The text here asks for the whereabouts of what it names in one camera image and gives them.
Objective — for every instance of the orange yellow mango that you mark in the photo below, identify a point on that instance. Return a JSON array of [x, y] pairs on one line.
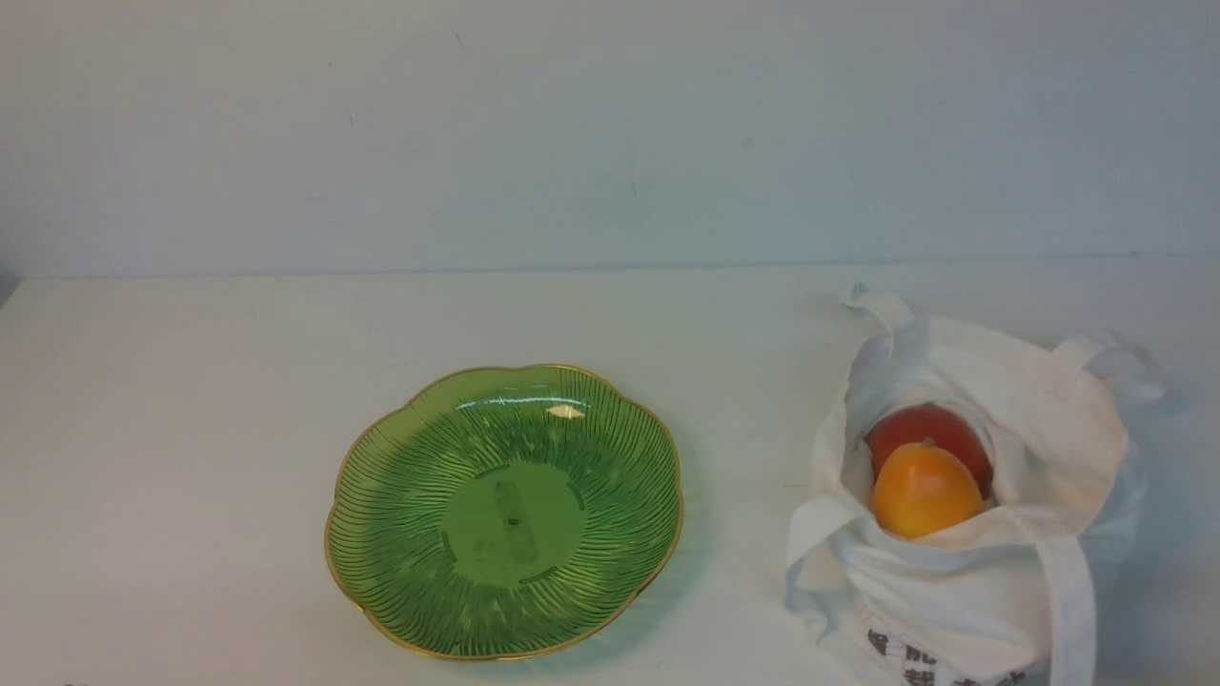
[[923, 489]]

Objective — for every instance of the white cloth bag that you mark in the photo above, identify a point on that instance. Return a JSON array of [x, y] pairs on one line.
[[1010, 596]]

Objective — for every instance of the green glass plate gold rim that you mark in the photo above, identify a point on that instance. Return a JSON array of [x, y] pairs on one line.
[[504, 513]]

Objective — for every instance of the red apple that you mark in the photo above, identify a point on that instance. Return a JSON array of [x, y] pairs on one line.
[[947, 430]]

